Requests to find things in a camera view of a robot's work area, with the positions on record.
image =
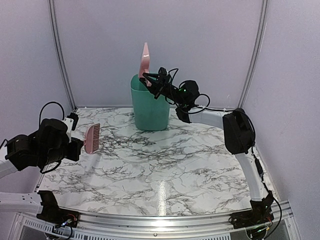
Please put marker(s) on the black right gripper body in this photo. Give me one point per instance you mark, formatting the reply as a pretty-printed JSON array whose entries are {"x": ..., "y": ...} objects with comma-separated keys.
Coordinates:
[{"x": 165, "y": 88}]

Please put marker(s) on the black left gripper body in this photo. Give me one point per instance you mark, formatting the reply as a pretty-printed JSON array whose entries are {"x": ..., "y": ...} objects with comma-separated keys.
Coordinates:
[{"x": 55, "y": 155}]

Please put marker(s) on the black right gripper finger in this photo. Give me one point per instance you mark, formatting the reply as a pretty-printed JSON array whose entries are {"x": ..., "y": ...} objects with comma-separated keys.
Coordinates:
[
  {"x": 152, "y": 76},
  {"x": 153, "y": 87}
]

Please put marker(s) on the pink plastic dustpan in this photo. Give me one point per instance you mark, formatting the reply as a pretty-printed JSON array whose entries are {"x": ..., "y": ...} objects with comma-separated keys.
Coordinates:
[{"x": 145, "y": 62}]

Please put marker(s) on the pink hand brush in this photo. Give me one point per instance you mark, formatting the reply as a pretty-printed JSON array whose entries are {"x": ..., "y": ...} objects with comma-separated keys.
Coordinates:
[{"x": 91, "y": 139}]

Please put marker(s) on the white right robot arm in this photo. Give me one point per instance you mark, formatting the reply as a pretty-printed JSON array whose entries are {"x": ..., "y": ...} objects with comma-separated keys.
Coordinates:
[{"x": 239, "y": 132}]

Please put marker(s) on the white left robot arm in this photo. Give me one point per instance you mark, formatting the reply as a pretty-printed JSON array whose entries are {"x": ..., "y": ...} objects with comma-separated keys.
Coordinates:
[{"x": 16, "y": 155}]

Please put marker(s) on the teal plastic waste bin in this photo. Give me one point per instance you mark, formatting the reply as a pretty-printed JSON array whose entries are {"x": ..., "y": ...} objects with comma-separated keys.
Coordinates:
[{"x": 150, "y": 114}]

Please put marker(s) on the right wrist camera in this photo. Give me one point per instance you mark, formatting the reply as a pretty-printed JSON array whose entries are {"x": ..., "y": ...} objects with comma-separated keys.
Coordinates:
[{"x": 162, "y": 71}]

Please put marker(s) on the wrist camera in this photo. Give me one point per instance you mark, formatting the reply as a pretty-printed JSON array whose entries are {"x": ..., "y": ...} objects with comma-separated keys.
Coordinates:
[
  {"x": 162, "y": 71},
  {"x": 75, "y": 119}
]

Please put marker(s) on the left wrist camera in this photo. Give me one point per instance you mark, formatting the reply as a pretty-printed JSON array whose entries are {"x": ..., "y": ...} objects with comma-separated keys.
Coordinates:
[{"x": 75, "y": 119}]

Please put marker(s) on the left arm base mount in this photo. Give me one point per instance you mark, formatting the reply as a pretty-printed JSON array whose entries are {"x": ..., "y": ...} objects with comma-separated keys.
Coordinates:
[{"x": 52, "y": 213}]

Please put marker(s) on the right aluminium corner post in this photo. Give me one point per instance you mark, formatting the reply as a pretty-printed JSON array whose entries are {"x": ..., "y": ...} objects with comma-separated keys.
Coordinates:
[{"x": 260, "y": 33}]

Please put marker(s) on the aluminium corner post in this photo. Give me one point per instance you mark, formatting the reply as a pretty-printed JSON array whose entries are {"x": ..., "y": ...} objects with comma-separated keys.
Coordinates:
[
  {"x": 260, "y": 33},
  {"x": 59, "y": 53}
]

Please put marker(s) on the left aluminium corner post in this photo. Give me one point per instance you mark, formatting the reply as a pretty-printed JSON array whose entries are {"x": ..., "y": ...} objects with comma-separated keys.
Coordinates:
[{"x": 59, "y": 53}]

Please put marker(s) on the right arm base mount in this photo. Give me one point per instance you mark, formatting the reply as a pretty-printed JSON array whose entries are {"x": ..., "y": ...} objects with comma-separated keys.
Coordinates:
[{"x": 260, "y": 213}]

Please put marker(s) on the aluminium front rail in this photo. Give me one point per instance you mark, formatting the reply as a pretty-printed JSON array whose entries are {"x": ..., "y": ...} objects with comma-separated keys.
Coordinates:
[{"x": 102, "y": 226}]

